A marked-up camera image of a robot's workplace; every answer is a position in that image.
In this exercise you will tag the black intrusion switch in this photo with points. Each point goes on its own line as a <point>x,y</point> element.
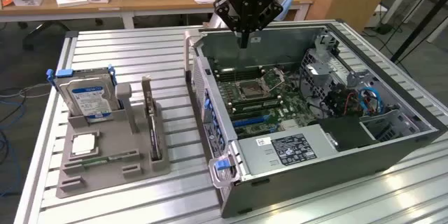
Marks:
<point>207,72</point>

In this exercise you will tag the grey power supply unit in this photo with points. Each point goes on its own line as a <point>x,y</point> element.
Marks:
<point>255,155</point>

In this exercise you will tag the silver CPU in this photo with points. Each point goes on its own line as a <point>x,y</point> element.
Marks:
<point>84,144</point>

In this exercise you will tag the green RAM stick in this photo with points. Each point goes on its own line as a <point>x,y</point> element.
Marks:
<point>104,159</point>

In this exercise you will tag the black RAM slot bank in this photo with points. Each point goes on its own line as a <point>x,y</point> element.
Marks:
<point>238,74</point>
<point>254,106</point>

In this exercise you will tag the blue case latch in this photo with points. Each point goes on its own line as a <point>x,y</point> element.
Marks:
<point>222,165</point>

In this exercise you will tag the graphics card with metal bracket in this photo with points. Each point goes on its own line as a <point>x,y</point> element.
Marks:
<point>152,119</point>

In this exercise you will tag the grey parts rack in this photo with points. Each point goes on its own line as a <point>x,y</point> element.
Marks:
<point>115,176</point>

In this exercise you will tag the green motherboard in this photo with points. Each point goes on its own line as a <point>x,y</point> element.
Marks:
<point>291,103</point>

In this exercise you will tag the silver chipset heatsink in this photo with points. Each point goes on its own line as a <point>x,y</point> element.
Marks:
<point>288,125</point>

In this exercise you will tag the orange cardboard box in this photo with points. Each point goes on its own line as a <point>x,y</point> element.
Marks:
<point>6,0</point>

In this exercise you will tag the grey disk bay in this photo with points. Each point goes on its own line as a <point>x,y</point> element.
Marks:
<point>395,127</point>

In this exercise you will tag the open black PC case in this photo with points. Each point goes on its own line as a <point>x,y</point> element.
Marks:
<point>315,182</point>

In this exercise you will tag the black stand pole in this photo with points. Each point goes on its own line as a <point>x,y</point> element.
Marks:
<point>420,30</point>

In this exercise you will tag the hard disk with blue carrier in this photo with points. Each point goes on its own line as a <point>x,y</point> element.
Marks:
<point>87,98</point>

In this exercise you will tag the metal socket cover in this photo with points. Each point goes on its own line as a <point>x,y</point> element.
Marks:
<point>272,78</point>

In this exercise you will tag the CPU socket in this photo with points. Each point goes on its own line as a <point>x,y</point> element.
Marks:
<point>250,89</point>

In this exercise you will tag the black office chair base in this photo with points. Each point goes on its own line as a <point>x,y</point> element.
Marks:
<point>42,28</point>

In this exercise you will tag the grey metal drive cage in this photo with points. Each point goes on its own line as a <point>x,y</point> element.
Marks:
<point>316,74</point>

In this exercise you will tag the blue expansion slot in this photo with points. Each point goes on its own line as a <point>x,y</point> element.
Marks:
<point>250,122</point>

